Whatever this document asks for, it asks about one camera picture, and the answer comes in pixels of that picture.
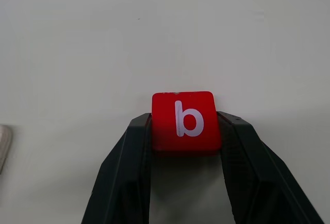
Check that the wooden letter tray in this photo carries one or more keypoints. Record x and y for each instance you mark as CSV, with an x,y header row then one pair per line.
x,y
3,146

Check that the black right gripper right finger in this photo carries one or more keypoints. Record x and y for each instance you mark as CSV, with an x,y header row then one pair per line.
x,y
257,182

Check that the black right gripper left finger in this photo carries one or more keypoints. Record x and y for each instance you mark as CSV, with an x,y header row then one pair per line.
x,y
121,177

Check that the red letter block b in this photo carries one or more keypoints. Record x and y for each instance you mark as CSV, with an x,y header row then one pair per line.
x,y
165,121

